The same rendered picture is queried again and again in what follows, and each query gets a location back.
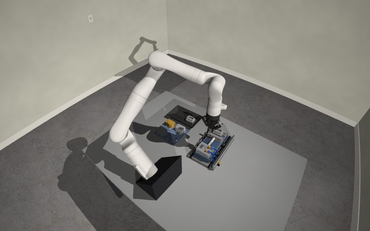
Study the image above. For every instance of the yellow rectangular block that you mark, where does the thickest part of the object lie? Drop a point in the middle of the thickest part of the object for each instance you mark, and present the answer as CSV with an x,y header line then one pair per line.
x,y
170,123

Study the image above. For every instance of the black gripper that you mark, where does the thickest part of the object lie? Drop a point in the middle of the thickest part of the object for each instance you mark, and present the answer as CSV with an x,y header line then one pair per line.
x,y
211,121

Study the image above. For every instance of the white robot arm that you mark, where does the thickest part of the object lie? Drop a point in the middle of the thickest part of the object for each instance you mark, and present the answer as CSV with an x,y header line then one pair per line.
x,y
159,62

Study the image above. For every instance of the white rectangular part with pocket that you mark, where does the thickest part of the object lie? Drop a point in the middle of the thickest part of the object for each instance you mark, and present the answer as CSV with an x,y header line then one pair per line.
x,y
190,119

